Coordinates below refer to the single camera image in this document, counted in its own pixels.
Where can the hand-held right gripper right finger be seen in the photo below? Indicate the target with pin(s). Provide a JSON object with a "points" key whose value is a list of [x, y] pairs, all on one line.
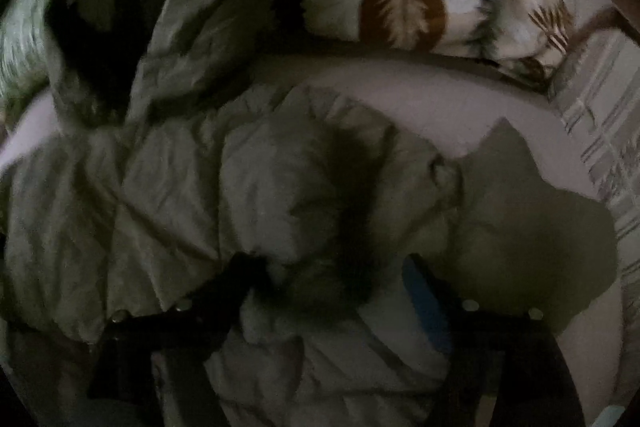
{"points": [[425, 302]]}

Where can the striped cloth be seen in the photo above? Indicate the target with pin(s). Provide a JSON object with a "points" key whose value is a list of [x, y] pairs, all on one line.
{"points": [[605, 117]]}

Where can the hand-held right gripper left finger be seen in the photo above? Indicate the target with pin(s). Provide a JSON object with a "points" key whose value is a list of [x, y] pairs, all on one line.
{"points": [[235, 279]]}

